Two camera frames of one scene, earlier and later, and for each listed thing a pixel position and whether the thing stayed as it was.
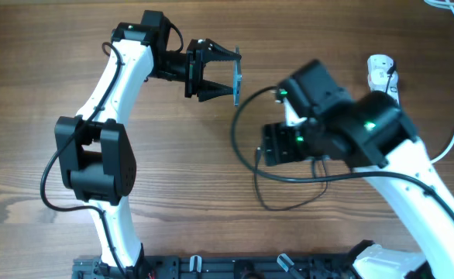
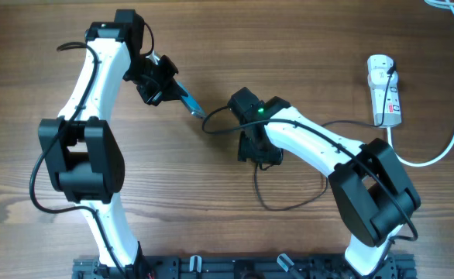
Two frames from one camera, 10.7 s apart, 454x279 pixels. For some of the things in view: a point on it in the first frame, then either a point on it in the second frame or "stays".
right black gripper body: (287, 142) → (258, 153)
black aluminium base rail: (223, 266) stays
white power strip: (379, 79) stays
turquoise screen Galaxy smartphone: (237, 77) → (190, 104)
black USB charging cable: (259, 156) stays
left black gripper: (194, 70) → (161, 93)
